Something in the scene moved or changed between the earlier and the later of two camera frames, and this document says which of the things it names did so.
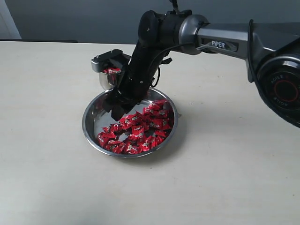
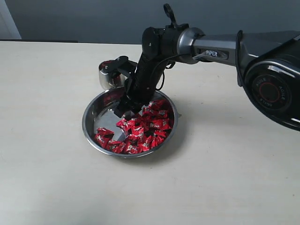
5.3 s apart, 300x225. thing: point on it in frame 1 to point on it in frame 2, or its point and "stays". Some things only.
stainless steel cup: (109, 80) stays
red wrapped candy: (160, 123) stays
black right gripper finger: (119, 108) to (136, 108)
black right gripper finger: (110, 100) to (120, 108)
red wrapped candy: (138, 131) stays
